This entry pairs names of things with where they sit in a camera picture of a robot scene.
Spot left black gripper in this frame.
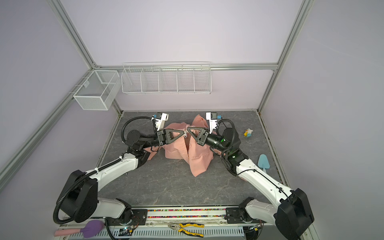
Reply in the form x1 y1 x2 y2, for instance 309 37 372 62
141 129 184 150

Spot pink Snoopy zip jacket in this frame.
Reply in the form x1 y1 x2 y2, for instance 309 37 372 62
145 115 214 177

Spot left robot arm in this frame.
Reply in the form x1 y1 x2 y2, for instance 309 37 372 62
53 116 185 225

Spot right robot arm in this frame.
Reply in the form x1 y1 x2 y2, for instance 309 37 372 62
187 119 315 240

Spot teal silicone spatula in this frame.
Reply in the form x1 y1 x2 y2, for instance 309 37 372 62
257 154 271 173

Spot white mesh box basket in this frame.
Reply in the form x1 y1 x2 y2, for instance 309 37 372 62
74 70 122 111

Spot small green circuit board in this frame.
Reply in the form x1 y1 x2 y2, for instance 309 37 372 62
119 228 133 237

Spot purple pink silicone spatula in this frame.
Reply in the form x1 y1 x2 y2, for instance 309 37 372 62
54 220 105 239

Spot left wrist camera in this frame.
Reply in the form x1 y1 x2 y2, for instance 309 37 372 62
151 112 169 132

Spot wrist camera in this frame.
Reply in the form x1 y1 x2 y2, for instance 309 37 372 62
151 112 169 132
206 112 222 133

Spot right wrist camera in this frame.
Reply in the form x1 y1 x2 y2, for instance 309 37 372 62
206 112 222 133

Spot white wire shelf basket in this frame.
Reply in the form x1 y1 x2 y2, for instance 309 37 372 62
121 62 212 94

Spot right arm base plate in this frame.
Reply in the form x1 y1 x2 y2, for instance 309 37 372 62
225 207 256 224

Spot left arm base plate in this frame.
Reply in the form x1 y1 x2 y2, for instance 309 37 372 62
107 209 148 226

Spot yellow handled pliers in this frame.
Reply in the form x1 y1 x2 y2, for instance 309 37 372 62
167 222 205 238

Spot white slotted cable duct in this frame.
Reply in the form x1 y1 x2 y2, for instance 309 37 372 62
68 225 245 240

